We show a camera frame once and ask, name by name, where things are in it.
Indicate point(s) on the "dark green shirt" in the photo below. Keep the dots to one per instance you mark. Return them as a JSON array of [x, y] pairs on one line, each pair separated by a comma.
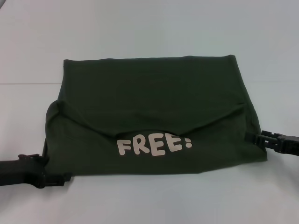
[[149, 116]]

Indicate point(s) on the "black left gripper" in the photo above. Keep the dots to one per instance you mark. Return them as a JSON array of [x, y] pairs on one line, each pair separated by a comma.
[[22, 170]]

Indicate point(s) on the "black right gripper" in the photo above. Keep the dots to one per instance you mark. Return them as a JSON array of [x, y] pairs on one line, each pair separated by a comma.
[[288, 142]]

